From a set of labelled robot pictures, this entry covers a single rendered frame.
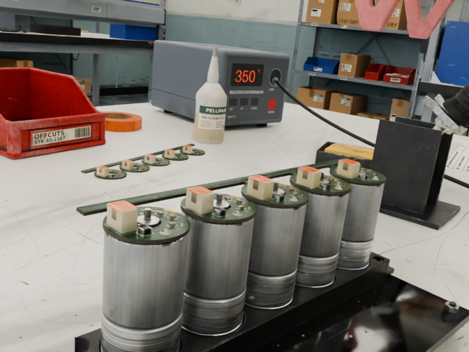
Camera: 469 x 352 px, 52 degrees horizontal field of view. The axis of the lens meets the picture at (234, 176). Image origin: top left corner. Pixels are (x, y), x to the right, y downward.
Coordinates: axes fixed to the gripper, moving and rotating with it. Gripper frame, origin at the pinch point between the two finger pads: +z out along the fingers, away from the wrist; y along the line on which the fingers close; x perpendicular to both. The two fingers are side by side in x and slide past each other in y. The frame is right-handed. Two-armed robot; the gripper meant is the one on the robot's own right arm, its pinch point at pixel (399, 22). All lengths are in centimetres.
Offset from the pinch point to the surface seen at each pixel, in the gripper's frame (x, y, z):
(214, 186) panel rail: 3.0, 23.3, 7.3
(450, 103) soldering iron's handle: 4.9, 0.5, 5.0
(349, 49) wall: -202, -423, 11
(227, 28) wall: -353, -416, 5
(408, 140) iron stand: 3.0, 1.5, 7.9
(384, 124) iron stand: 1.0, 1.5, 7.2
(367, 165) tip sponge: -2.9, -7.1, 12.8
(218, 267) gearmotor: 5.3, 25.5, 8.9
